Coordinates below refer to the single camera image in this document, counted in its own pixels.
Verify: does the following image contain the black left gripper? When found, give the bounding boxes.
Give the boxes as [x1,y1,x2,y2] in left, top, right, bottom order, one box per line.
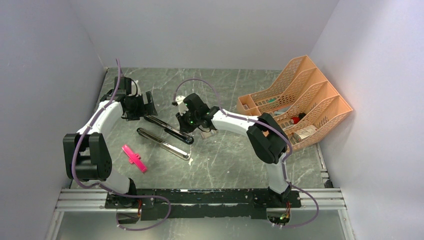
[125,91,157,122]

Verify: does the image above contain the black stapler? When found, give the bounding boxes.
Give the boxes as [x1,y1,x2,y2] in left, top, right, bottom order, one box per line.
[143,115,195,145]

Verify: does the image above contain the beige stapler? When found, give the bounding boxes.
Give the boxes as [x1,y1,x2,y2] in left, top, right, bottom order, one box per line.
[136,127,191,161]

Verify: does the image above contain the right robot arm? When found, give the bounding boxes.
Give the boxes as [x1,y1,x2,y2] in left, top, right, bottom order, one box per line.
[172,93,291,207]

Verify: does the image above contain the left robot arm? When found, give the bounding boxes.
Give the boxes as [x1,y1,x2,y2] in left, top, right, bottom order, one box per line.
[62,76,158,208]

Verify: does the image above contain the pink plastic clip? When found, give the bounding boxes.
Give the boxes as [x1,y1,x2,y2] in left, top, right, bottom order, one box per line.
[121,144,148,174]

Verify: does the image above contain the red black item in organizer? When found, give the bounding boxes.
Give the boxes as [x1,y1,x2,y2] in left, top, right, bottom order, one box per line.
[290,112,306,125]

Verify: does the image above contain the beige box in organizer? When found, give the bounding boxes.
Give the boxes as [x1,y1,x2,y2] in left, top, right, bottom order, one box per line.
[293,125,318,143]

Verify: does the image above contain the orange file organizer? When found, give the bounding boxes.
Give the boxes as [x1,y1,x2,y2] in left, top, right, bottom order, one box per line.
[236,55,353,151]

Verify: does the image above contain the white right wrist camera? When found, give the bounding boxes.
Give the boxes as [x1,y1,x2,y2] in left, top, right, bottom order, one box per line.
[175,95,188,116]

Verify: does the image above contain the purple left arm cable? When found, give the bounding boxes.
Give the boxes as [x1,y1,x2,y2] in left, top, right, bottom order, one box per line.
[71,58,123,195]

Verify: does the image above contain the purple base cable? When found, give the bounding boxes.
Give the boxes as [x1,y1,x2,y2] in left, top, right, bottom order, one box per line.
[99,187,172,233]

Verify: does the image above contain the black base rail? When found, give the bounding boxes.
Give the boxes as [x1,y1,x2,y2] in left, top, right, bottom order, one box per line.
[104,188,301,221]

